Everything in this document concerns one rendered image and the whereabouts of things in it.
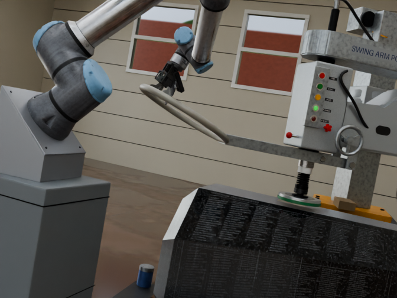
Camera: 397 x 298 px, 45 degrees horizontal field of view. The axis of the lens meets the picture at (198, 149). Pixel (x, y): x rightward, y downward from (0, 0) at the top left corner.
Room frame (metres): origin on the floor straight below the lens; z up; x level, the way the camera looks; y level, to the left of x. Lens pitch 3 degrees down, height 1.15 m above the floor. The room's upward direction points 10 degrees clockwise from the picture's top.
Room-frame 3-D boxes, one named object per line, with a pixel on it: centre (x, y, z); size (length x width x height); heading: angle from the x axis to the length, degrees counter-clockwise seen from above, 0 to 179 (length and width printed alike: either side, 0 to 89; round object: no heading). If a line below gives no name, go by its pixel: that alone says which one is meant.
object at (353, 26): (3.24, -0.92, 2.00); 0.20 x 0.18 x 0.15; 165
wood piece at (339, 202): (2.96, -0.95, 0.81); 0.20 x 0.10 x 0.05; 173
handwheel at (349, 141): (2.31, -0.69, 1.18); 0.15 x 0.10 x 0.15; 104
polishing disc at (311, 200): (2.40, -0.55, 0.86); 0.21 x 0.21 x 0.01
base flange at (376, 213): (3.19, -1.07, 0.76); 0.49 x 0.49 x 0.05; 75
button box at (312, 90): (2.27, -0.50, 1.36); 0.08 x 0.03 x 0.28; 104
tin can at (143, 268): (3.12, 0.20, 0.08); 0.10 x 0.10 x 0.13
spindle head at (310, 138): (2.42, -0.62, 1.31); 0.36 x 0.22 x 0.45; 104
